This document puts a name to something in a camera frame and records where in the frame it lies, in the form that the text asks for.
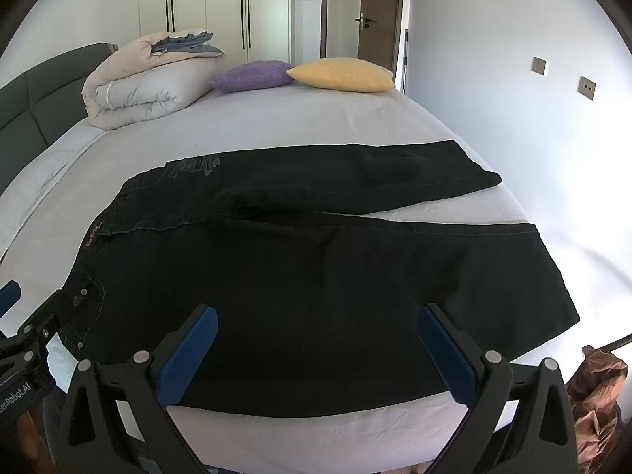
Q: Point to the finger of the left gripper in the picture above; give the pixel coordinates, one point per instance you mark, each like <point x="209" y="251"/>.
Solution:
<point x="9" y="296"/>

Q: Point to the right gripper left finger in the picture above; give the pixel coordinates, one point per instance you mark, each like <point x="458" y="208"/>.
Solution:
<point x="93" y="438"/>

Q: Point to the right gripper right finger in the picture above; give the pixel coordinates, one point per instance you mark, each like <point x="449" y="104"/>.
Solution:
<point x="518" y="417"/>

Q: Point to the black denim pants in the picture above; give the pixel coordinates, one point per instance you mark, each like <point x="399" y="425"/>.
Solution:
<point x="317" y="296"/>

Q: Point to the person left hand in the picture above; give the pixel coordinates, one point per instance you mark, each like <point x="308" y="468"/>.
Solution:
<point x="33" y="446"/>

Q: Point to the brown crumpled fabric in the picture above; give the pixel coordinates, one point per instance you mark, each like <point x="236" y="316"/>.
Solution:
<point x="593" y="393"/>

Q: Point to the dark green headboard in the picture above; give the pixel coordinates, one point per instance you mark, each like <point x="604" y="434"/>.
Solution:
<point x="42" y="104"/>

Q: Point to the folded beige white duvet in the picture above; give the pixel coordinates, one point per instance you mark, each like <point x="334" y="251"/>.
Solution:
<point x="133" y="85"/>

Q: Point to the folded blue jeans stack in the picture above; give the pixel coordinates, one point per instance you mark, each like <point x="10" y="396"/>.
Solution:
<point x="194" y="44"/>

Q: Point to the purple pillow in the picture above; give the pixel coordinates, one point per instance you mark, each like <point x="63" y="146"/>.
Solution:
<point x="256" y="75"/>

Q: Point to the white wardrobe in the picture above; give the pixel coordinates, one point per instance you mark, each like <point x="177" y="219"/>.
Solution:
<point x="246" y="30"/>

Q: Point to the yellow pillow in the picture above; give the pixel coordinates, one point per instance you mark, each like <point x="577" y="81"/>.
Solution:
<point x="344" y="74"/>

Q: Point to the brown wooden door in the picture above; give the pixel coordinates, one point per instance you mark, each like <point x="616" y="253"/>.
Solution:
<point x="379" y="28"/>

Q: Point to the lower wall switch plate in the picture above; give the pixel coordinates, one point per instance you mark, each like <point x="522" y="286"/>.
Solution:
<point x="587" y="87"/>

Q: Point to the wall switch plate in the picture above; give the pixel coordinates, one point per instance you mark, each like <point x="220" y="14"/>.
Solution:
<point x="539" y="66"/>
<point x="587" y="87"/>

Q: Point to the upper wall switch plate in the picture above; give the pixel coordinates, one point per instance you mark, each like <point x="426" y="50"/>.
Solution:
<point x="539" y="66"/>

